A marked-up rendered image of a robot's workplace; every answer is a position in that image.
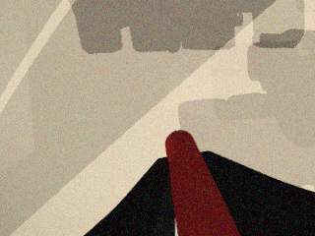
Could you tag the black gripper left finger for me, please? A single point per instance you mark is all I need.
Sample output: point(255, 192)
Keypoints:
point(147, 210)

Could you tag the dark red peg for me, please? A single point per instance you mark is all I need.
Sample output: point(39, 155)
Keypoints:
point(198, 206)

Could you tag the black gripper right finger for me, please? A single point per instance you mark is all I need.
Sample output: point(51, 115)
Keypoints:
point(259, 204)

